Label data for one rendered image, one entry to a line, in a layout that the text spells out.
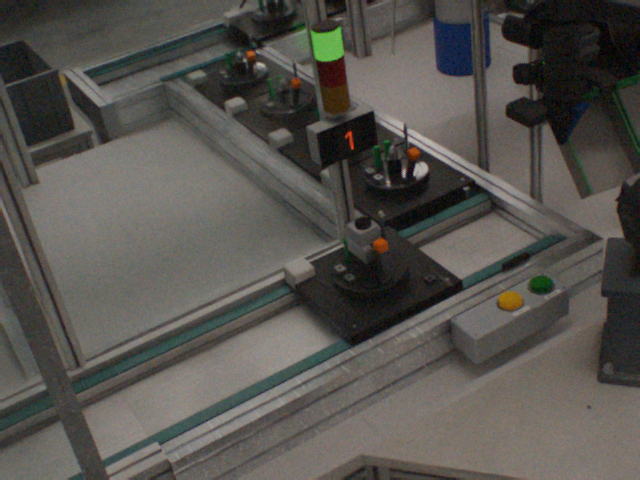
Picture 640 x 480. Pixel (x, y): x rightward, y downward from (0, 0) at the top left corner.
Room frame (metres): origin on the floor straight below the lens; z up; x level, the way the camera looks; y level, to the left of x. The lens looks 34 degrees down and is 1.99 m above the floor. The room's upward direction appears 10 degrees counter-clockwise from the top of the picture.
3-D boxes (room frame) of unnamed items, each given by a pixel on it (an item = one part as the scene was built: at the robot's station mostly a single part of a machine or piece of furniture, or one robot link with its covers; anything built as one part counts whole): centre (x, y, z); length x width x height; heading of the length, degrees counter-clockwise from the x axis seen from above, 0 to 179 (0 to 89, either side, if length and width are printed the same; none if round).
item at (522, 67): (1.36, -0.40, 1.33); 0.07 x 0.07 x 0.06; 22
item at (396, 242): (1.37, -0.09, 0.96); 0.24 x 0.24 x 0.02; 25
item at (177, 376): (1.37, -0.02, 0.91); 0.84 x 0.28 x 0.10; 115
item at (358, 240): (1.38, -0.08, 1.06); 0.08 x 0.04 x 0.07; 25
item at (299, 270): (1.42, 0.04, 0.97); 0.05 x 0.05 x 0.04; 25
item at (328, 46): (1.50, -0.08, 1.38); 0.05 x 0.05 x 0.05
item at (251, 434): (1.22, -0.12, 0.91); 0.89 x 0.06 x 0.11; 115
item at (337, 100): (1.50, -0.08, 1.28); 0.05 x 0.05 x 0.05
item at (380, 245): (1.33, -0.11, 1.04); 0.04 x 0.02 x 0.08; 25
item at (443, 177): (1.70, -0.19, 1.01); 0.24 x 0.24 x 0.13; 25
